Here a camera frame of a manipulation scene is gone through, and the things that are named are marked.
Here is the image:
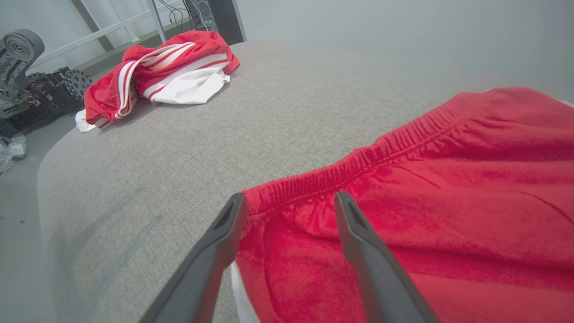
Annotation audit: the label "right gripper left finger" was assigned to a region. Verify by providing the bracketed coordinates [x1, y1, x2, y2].
[139, 192, 248, 323]

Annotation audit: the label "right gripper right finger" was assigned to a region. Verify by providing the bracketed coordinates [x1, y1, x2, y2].
[334, 191, 440, 323]

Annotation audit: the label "red shorts with white trim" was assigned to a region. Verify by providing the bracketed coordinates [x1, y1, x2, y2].
[231, 87, 574, 323]

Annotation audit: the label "red Bulls basketball jersey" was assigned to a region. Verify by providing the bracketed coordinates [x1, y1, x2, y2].
[75, 31, 240, 133]

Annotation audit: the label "clear plastic bag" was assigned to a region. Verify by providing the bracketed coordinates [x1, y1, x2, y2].
[0, 135, 27, 175]

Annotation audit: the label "grey mechanical joint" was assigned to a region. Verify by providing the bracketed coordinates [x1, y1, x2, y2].
[0, 29, 45, 118]

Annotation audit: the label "white metal rail frame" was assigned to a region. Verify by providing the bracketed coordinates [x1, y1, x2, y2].
[27, 0, 189, 77]

